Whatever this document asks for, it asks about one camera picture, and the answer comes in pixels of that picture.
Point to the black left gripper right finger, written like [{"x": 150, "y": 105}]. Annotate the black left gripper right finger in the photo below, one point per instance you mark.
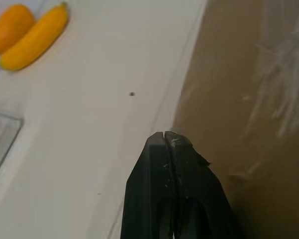
[{"x": 199, "y": 194}]

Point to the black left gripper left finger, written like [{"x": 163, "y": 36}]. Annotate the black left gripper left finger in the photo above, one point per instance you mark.
[{"x": 146, "y": 189}]

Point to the clear plastic sheet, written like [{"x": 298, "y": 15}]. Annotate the clear plastic sheet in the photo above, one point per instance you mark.
[{"x": 279, "y": 69}]

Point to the yellow banana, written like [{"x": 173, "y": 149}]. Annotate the yellow banana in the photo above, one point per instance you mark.
[{"x": 34, "y": 37}]

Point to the orange mango fruit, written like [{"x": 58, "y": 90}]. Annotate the orange mango fruit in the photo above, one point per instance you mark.
[{"x": 8, "y": 27}]

